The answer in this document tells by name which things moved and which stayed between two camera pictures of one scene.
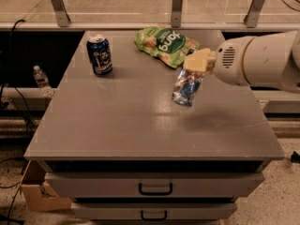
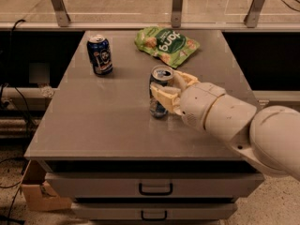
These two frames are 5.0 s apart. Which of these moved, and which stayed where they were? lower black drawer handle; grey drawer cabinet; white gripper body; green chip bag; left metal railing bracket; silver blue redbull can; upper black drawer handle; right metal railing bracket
Moved: white gripper body; silver blue redbull can
Stayed: upper black drawer handle; lower black drawer handle; green chip bag; grey drawer cabinet; left metal railing bracket; right metal railing bracket
